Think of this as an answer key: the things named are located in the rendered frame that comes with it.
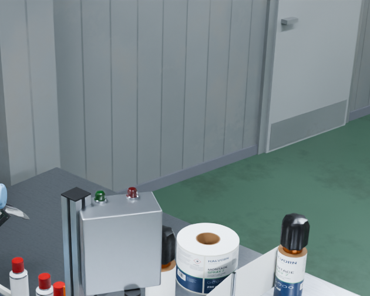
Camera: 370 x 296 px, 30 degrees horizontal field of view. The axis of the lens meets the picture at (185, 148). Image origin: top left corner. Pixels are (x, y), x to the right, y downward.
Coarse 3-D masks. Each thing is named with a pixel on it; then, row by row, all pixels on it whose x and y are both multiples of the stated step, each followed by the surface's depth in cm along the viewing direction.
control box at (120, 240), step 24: (144, 192) 153; (96, 216) 142; (120, 216) 143; (144, 216) 145; (96, 240) 144; (120, 240) 146; (144, 240) 147; (96, 264) 146; (120, 264) 148; (144, 264) 150; (96, 288) 149; (120, 288) 150
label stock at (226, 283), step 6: (228, 276) 196; (222, 282) 194; (228, 282) 197; (216, 288) 192; (222, 288) 195; (228, 288) 198; (210, 294) 189; (216, 294) 193; (222, 294) 196; (228, 294) 200
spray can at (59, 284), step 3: (57, 282) 188; (60, 282) 188; (63, 282) 188; (54, 285) 186; (57, 285) 186; (60, 285) 186; (63, 285) 186; (54, 288) 186; (57, 288) 185; (60, 288) 185; (54, 291) 186; (57, 291) 186; (60, 291) 186; (54, 294) 187; (57, 294) 186; (60, 294) 186
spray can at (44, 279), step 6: (42, 276) 190; (48, 276) 190; (42, 282) 189; (48, 282) 190; (36, 288) 192; (42, 288) 190; (48, 288) 191; (36, 294) 191; (42, 294) 190; (48, 294) 190
